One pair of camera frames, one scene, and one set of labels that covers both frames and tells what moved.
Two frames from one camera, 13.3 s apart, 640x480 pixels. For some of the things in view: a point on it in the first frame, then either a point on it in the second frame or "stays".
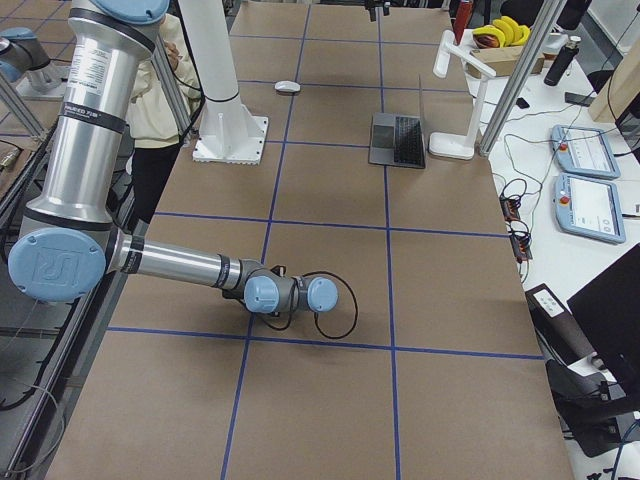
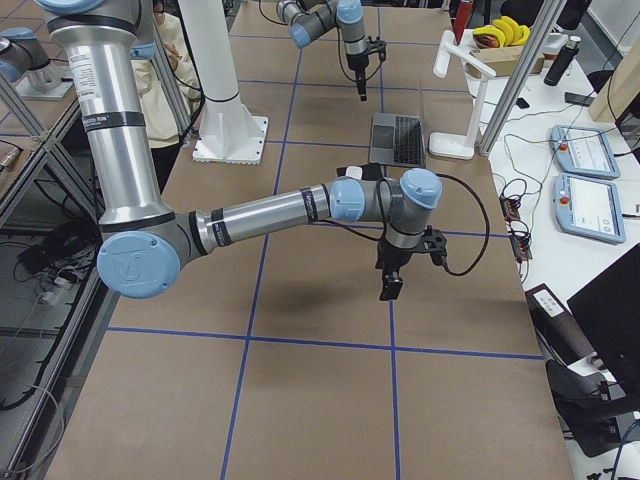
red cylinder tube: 462,19 stays
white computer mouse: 288,86 to 354,172
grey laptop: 398,139 stays
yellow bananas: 510,32 stays
